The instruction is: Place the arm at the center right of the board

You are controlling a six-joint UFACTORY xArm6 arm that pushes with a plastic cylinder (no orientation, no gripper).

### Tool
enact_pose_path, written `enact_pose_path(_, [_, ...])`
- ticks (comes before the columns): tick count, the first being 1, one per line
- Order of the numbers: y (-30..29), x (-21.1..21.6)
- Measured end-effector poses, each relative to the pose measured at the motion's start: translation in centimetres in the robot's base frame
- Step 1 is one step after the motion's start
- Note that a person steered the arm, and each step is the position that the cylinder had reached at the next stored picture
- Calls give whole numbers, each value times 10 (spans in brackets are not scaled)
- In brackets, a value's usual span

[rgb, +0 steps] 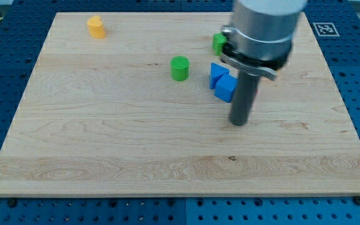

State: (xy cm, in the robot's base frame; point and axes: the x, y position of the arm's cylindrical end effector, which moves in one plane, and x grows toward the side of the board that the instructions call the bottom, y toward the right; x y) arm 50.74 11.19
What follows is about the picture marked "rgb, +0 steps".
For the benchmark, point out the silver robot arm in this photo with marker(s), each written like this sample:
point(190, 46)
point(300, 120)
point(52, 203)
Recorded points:
point(259, 36)

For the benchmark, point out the wooden board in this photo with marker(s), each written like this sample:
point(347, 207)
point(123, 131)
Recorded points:
point(102, 118)

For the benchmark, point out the green cylinder block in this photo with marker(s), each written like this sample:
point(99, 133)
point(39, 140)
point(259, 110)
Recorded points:
point(179, 68)

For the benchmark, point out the blue cube block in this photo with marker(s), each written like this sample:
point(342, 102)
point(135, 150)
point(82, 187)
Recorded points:
point(225, 88)

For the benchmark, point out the blue triangular block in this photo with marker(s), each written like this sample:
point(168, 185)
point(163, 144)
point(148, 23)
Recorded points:
point(216, 73)

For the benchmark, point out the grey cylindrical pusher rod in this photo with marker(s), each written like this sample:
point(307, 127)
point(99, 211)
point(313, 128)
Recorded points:
point(243, 99)

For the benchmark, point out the green cube block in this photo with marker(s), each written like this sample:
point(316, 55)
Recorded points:
point(218, 41)

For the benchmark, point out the yellow heart block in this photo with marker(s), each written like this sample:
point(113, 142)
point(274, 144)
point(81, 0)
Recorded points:
point(96, 27)

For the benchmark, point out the white fiducial marker tag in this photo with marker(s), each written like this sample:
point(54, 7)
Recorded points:
point(325, 29)

